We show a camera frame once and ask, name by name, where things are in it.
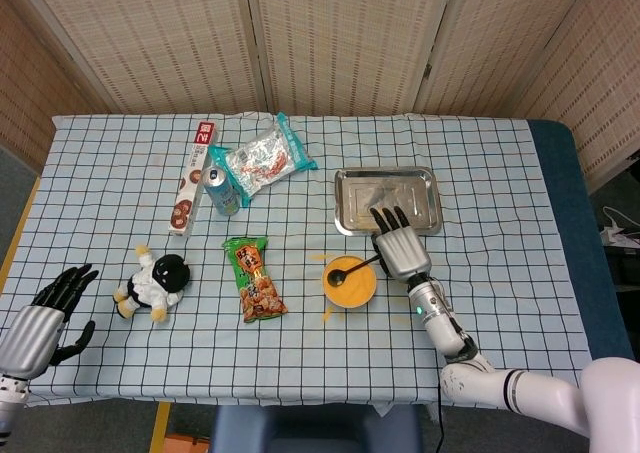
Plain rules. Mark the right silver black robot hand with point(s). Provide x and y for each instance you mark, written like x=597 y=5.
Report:
x=402 y=250

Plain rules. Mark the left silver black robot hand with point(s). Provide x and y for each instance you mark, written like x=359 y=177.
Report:
x=30 y=338

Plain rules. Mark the black plastic spoon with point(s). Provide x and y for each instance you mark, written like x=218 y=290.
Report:
x=336 y=278

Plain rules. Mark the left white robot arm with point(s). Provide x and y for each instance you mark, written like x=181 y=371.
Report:
x=10 y=398

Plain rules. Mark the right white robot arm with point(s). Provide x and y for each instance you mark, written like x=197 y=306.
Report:
x=435 y=313

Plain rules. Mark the off-white bowl of orange powder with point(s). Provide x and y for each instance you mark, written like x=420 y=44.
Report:
x=357 y=290

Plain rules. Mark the metal tray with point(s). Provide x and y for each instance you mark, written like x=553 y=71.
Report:
x=360 y=193

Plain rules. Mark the blue checkered tablecloth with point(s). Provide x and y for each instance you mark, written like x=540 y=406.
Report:
x=150 y=363

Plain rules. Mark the green snack bag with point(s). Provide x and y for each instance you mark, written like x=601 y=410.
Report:
x=252 y=283

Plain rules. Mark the black-headed plush doll white coat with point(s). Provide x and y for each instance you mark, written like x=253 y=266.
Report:
x=170 y=273

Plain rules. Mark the silver teal snack packet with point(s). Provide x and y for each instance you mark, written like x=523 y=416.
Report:
x=265 y=163

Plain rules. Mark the blue padded table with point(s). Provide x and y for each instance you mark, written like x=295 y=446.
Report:
x=575 y=223

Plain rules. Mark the blue drink can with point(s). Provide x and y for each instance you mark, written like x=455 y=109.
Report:
x=222 y=193

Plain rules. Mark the orange box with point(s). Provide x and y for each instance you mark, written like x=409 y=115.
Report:
x=187 y=445

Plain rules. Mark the blue padded seat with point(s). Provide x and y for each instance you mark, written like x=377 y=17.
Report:
x=315 y=428

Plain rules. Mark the white cookie box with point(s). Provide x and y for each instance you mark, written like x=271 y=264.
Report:
x=186 y=205

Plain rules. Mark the woven beige folding screen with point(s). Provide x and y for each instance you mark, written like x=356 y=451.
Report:
x=350 y=38

